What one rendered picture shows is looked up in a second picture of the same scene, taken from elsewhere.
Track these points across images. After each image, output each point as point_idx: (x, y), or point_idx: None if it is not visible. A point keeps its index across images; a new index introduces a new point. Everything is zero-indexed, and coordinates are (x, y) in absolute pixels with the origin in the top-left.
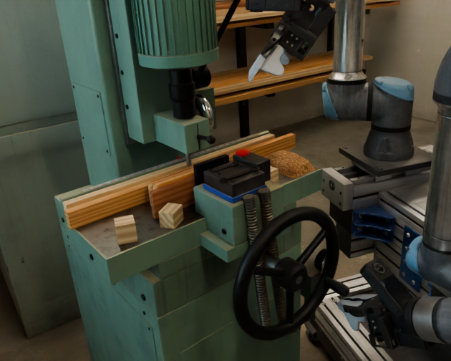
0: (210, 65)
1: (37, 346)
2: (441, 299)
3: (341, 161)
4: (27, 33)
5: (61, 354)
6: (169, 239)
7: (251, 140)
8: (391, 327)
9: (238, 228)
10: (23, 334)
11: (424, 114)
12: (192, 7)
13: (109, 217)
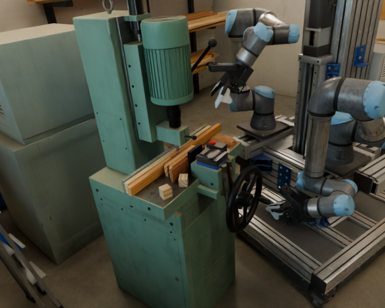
0: None
1: (66, 268)
2: (318, 198)
3: (212, 122)
4: (41, 76)
5: (84, 269)
6: (186, 192)
7: (201, 131)
8: (296, 214)
9: (219, 181)
10: (53, 263)
11: (252, 87)
12: (184, 73)
13: (148, 186)
